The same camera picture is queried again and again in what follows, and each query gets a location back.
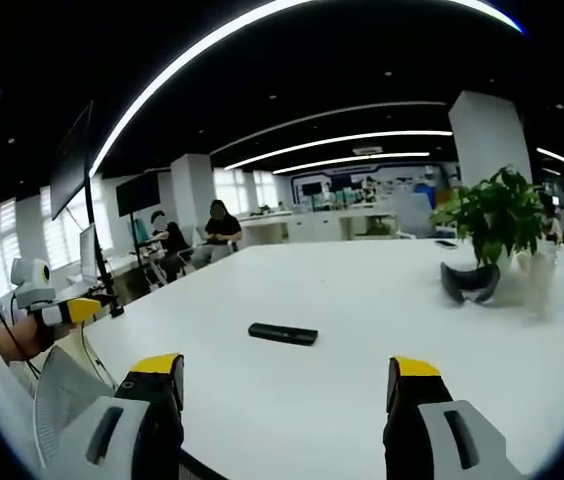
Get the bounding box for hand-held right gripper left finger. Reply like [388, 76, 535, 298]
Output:
[56, 352, 186, 480]

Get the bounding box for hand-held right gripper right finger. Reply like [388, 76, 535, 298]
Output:
[383, 355, 523, 480]

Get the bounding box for black remote control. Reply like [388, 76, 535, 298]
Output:
[247, 322, 320, 348]

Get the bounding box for person's left hand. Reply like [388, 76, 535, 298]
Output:
[29, 312, 76, 350]

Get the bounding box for white computer monitor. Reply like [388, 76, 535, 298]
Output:
[78, 223, 100, 284]

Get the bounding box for grey mesh chair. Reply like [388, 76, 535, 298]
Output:
[31, 344, 119, 469]

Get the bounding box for large black screen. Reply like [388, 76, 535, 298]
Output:
[49, 101, 95, 222]

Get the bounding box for black headset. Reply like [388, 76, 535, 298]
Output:
[439, 260, 503, 306]

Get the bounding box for clear plastic cup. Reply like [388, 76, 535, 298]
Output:
[520, 249, 561, 317]

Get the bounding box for white office chair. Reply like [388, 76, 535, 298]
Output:
[395, 192, 437, 239]

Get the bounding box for white counter cabinets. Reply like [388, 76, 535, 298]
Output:
[238, 208, 399, 247]

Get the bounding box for green potted plant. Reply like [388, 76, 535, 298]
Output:
[429, 164, 549, 275]

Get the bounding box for ceiling light strip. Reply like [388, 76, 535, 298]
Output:
[271, 151, 432, 176]
[223, 130, 454, 172]

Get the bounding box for long curved ceiling light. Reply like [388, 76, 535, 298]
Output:
[89, 0, 529, 177]

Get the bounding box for small black wall screen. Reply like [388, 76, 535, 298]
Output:
[115, 174, 163, 218]

